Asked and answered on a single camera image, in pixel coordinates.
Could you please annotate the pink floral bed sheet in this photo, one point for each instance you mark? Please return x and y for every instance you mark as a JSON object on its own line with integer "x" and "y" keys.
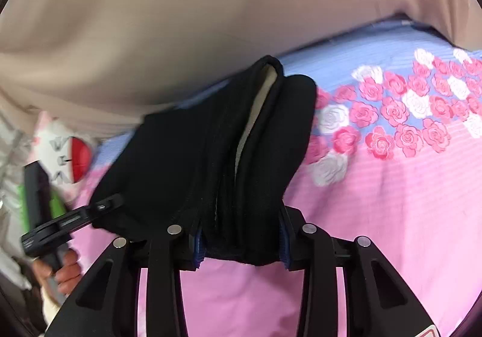
{"x": 376, "y": 209}

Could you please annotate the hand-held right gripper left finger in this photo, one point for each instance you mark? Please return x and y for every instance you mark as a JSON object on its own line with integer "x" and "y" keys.
{"x": 196, "y": 246}

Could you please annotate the person's left hand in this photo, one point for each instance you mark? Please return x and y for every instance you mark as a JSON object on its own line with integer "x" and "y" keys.
{"x": 69, "y": 269}

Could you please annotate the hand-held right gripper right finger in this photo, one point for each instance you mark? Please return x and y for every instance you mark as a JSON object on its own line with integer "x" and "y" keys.
{"x": 284, "y": 246}

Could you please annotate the beige cloth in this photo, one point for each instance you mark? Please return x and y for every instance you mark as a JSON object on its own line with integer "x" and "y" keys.
{"x": 169, "y": 20}

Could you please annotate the green plush toy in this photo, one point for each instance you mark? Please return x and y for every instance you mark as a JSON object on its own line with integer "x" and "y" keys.
{"x": 59, "y": 203}

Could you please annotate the black pants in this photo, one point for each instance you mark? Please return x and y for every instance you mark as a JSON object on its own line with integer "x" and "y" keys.
{"x": 180, "y": 156}

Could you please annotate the white grey cloth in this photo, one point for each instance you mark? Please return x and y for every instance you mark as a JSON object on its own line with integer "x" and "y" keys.
{"x": 13, "y": 171}

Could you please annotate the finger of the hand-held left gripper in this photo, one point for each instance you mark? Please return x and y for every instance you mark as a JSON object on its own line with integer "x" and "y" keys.
{"x": 109, "y": 205}

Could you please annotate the cartoon face pillow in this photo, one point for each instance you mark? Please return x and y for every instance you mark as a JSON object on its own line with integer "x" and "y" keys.
{"x": 77, "y": 158}

